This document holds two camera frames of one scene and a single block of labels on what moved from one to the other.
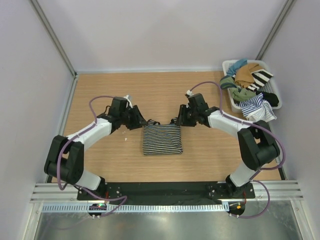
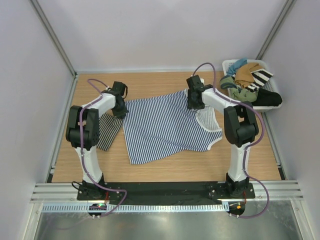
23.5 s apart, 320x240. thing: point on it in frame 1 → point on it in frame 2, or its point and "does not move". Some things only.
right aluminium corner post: [275, 30] does not move
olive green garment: [237, 93] does not move
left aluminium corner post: [54, 35] does not move
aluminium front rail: [279, 192] does not move
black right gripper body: [191, 120] → [194, 104]
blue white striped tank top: [256, 109] → [166, 125]
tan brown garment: [243, 78] does not move
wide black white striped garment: [260, 77] does not move
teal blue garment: [235, 65] does not move
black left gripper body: [126, 117] → [120, 111]
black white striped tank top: [162, 139] → [109, 127]
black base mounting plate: [198, 190] does not move
